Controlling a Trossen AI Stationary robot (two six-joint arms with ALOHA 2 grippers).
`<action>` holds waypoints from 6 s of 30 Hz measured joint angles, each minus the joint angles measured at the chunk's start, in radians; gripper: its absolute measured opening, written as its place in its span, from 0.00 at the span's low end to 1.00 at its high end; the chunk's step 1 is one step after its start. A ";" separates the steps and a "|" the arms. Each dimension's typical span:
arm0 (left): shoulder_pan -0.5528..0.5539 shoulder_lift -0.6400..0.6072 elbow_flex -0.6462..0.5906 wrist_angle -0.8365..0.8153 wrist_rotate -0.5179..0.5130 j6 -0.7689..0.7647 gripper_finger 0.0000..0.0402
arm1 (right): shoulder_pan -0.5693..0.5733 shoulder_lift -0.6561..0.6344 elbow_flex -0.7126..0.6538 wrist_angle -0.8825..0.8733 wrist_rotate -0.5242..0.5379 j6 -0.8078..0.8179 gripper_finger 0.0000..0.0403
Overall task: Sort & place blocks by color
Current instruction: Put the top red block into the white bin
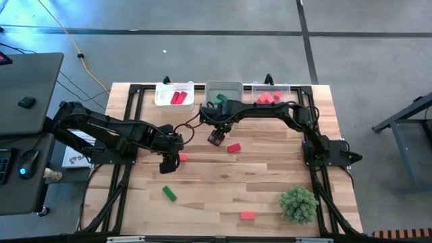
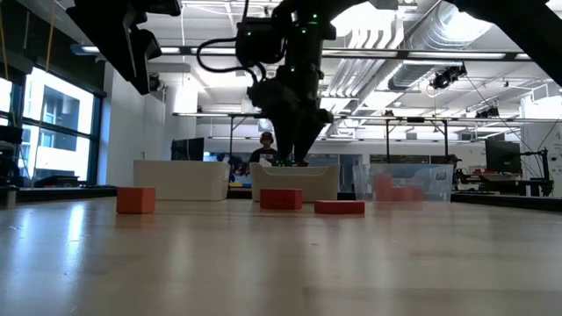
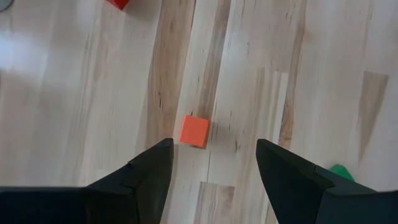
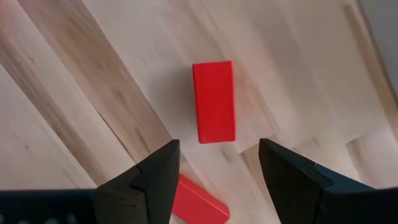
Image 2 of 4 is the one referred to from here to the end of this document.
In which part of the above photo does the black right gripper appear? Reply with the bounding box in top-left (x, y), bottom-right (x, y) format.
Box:
top-left (247, 80), bottom-right (335, 167)

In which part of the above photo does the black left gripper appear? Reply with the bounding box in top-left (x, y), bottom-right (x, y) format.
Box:
top-left (65, 0), bottom-right (152, 97)

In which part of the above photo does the red wooden block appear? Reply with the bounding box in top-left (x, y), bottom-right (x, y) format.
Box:
top-left (313, 199), bottom-right (366, 216)
top-left (259, 188), bottom-right (304, 211)

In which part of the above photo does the orange wooden block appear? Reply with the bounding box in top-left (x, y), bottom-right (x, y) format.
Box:
top-left (372, 172), bottom-right (393, 203)

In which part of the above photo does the orange wooden cube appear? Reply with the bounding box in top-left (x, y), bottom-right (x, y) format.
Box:
top-left (116, 187), bottom-right (157, 215)
top-left (393, 185), bottom-right (426, 203)

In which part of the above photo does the person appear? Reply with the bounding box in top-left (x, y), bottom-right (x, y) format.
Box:
top-left (248, 131), bottom-right (282, 166)

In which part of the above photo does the grey plastic bin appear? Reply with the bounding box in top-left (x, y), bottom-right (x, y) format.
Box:
top-left (249, 162), bottom-right (342, 204)

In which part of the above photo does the large glass window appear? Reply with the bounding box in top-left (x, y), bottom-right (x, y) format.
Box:
top-left (0, 65), bottom-right (104, 185)

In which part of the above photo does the black computer monitor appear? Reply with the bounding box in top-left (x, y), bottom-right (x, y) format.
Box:
top-left (485, 139), bottom-right (522, 175)
top-left (170, 137), bottom-right (205, 162)

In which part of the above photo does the white plastic bin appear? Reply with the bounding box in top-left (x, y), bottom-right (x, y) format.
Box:
top-left (133, 159), bottom-right (231, 202)

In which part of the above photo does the clear plastic bin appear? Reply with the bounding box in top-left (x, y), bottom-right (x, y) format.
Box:
top-left (352, 163), bottom-right (455, 204)

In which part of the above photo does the overhead light bar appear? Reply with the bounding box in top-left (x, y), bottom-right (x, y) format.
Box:
top-left (69, 42), bottom-right (562, 62)

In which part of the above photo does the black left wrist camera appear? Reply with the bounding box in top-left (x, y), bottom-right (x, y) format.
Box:
top-left (130, 27), bottom-right (163, 61)

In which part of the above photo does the black metal gantry frame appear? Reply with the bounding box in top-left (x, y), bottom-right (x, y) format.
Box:
top-left (227, 111), bottom-right (451, 166)

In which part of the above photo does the black aluminium table frame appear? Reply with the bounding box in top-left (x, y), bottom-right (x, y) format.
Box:
top-left (0, 184), bottom-right (562, 213)

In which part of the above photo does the black ceiling-mounted camera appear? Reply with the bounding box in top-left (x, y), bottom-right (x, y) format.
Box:
top-left (474, 104), bottom-right (501, 119)
top-left (429, 64), bottom-right (469, 91)

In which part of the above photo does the silver ventilation duct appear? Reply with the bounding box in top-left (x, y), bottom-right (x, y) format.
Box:
top-left (385, 0), bottom-right (495, 91)

